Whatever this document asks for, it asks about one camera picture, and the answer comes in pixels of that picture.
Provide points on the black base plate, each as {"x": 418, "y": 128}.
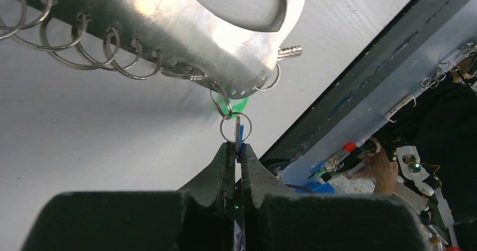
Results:
{"x": 423, "y": 38}

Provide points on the red emergency button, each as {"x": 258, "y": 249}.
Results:
{"x": 349, "y": 147}

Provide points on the blue tagged key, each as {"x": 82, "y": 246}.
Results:
{"x": 239, "y": 137}

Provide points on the green tagged key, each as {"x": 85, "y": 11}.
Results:
{"x": 228, "y": 108}

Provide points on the blue plastic bin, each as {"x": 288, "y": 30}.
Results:
{"x": 315, "y": 187}

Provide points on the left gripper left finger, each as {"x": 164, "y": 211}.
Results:
{"x": 198, "y": 216}

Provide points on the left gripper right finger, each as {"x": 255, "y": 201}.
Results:
{"x": 278, "y": 218}

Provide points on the operator hand in background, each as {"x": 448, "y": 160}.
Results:
{"x": 383, "y": 171}

